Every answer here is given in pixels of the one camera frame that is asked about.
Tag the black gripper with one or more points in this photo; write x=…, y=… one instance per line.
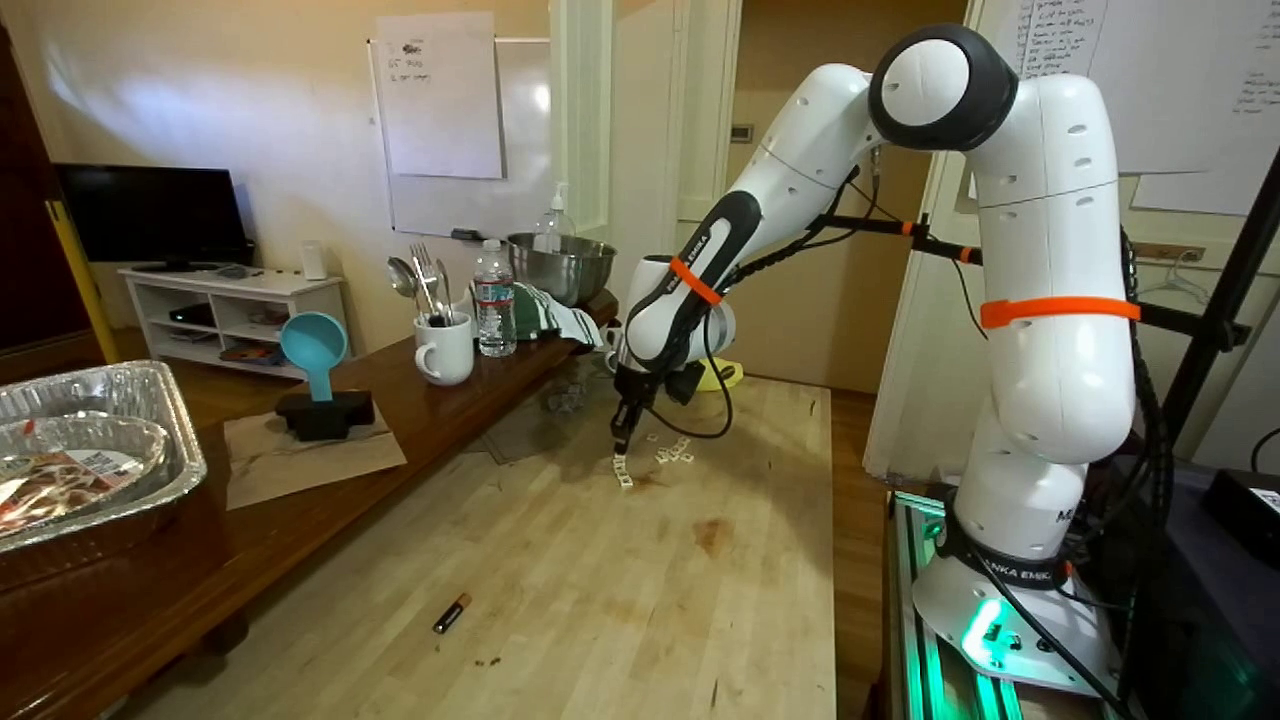
x=642, y=398

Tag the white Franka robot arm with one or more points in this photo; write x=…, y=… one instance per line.
x=1055, y=333

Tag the yellow object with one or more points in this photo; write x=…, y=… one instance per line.
x=726, y=372

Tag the green white cloth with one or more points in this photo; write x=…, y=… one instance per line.
x=563, y=322

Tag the metal mixing bowl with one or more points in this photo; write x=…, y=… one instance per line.
x=563, y=265

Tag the clear plastic water bottle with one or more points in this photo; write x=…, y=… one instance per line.
x=492, y=303

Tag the white ceramic mug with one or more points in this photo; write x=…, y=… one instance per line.
x=445, y=351

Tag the metal spoon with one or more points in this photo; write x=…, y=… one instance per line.
x=435, y=282
x=406, y=277

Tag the dark pencil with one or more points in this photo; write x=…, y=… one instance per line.
x=449, y=612

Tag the black block base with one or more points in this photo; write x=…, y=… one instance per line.
x=325, y=414

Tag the whiteboard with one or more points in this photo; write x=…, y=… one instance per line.
x=527, y=147

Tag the brown cardboard sheet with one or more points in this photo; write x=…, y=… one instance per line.
x=305, y=464

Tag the teal measuring cup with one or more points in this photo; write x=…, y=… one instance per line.
x=312, y=345

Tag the white door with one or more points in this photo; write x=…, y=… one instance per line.
x=585, y=105

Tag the white paper sheet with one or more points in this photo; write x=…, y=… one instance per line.
x=440, y=95

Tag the white shelf television stand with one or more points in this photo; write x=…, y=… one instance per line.
x=243, y=315

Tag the grey robot mounting plate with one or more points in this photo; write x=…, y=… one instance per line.
x=1026, y=626

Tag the aluminium foil tray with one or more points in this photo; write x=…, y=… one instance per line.
x=145, y=441

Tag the brown wooden side table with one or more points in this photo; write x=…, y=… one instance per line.
x=134, y=601

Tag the black flat screen television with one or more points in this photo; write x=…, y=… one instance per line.
x=154, y=212

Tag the yellow stick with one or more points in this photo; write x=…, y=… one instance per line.
x=83, y=282

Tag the red white plastic wrapper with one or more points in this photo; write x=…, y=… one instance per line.
x=60, y=473

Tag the black tripod pole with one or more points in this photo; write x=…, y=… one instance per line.
x=1221, y=305

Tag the black equipment box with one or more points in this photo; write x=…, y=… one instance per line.
x=1207, y=626

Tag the large handwritten paper sheet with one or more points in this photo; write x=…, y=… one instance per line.
x=1145, y=80

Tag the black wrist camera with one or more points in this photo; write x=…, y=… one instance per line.
x=681, y=383

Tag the aluminium frame with green light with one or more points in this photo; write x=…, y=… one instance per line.
x=935, y=664

